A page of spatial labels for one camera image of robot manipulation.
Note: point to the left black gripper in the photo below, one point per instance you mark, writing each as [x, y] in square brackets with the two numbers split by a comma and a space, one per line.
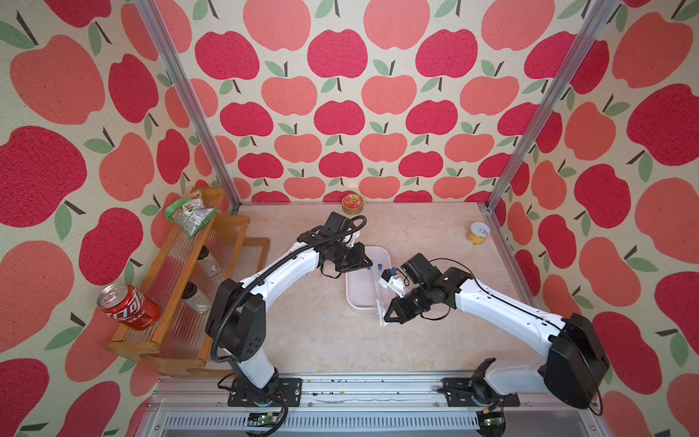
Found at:
[359, 259]

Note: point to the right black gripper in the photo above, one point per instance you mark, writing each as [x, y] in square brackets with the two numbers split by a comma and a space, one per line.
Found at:
[398, 309]

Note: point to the white rectangular tray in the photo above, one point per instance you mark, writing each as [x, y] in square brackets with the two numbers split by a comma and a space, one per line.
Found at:
[358, 294]

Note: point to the white wipe cloth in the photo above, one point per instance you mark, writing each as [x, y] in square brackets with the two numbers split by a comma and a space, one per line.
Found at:
[382, 308]

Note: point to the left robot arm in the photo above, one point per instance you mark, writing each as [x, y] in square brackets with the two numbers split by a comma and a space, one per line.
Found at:
[237, 323]

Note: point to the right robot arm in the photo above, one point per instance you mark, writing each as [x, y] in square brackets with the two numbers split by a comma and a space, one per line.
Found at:
[572, 362]

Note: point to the red gold round tin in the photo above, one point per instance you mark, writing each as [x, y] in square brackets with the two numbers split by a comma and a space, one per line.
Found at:
[352, 204]

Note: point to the yellow white can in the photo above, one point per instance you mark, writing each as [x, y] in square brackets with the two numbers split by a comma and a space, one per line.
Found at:
[478, 233]

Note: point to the glass spice jar upper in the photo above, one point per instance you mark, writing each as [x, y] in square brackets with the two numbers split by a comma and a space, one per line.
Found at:
[207, 262]

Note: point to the glass spice jar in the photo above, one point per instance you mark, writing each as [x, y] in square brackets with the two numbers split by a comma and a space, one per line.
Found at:
[193, 296]
[207, 262]

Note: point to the glass spice jar lower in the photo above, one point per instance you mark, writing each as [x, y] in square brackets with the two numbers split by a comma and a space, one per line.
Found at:
[193, 296]

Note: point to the green snack bag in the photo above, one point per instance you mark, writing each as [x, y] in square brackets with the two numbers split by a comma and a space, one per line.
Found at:
[190, 213]

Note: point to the wooden shelf rack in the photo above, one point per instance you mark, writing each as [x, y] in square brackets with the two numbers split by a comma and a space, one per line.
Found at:
[177, 345]

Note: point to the red cola can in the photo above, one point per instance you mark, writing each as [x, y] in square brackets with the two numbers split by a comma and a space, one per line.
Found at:
[128, 305]

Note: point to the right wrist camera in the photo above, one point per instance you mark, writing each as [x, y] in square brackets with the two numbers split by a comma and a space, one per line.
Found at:
[416, 271]

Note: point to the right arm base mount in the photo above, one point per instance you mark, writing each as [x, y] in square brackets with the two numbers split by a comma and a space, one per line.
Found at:
[474, 392]

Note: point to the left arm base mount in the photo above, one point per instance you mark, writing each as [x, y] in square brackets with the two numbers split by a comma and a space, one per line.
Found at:
[265, 392]

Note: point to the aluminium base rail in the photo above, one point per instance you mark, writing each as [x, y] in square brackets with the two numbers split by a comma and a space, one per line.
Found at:
[356, 404]

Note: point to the left aluminium frame post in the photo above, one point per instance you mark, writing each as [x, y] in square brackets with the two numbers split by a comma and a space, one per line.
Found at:
[157, 29]

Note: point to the aluminium frame post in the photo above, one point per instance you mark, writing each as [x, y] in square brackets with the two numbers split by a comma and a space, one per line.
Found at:
[593, 24]
[157, 29]

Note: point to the right aluminium frame post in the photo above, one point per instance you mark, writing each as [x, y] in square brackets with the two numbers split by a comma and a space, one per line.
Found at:
[593, 24]

